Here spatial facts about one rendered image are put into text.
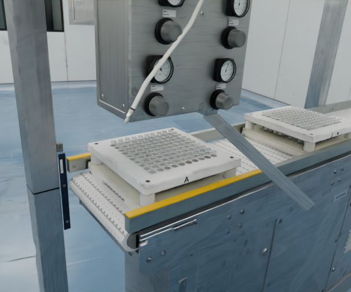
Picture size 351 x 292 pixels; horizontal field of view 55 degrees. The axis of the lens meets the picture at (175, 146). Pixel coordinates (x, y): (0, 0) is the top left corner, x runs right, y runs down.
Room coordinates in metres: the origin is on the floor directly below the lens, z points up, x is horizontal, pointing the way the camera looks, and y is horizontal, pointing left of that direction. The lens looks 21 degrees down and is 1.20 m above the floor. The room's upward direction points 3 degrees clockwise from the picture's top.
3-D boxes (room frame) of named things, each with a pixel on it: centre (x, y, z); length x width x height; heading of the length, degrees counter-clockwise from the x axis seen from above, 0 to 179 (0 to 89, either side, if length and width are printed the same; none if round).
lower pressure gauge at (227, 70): (0.54, -0.07, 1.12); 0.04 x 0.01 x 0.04; 128
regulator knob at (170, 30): (0.46, 0.01, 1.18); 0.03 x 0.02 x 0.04; 128
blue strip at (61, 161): (0.69, 0.25, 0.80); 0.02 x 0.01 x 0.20; 128
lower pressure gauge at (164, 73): (0.46, 0.03, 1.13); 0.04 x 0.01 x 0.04; 128
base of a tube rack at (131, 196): (0.69, 0.03, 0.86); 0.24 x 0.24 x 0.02; 38
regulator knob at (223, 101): (0.53, -0.07, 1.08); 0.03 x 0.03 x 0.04; 38
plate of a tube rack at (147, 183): (0.69, 0.03, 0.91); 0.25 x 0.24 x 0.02; 38
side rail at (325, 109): (1.10, -0.28, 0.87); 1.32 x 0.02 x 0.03; 128
